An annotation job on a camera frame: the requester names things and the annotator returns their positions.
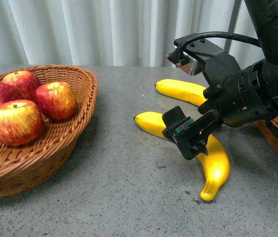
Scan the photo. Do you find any brown wicker basket left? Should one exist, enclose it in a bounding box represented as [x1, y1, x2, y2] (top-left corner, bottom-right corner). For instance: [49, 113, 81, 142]
[0, 65, 98, 198]

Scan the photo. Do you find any grey pleated curtain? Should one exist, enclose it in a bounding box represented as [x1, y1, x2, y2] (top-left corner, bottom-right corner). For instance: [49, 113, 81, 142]
[0, 0, 257, 67]

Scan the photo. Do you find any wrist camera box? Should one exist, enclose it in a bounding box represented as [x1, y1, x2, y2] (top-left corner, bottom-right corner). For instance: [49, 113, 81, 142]
[171, 39, 224, 76]

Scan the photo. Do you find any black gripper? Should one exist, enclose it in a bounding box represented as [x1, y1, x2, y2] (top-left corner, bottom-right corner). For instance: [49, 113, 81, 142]
[161, 53, 277, 160]

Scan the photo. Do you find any red apple back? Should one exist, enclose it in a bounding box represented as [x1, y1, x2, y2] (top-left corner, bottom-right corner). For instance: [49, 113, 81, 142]
[1, 71, 41, 102]

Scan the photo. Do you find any yellow banana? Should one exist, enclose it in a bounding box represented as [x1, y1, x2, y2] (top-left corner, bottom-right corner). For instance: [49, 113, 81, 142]
[134, 112, 231, 201]
[155, 79, 207, 107]

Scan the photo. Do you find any black camera cable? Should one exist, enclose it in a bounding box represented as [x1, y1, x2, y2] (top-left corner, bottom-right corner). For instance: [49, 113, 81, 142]
[163, 31, 262, 68]

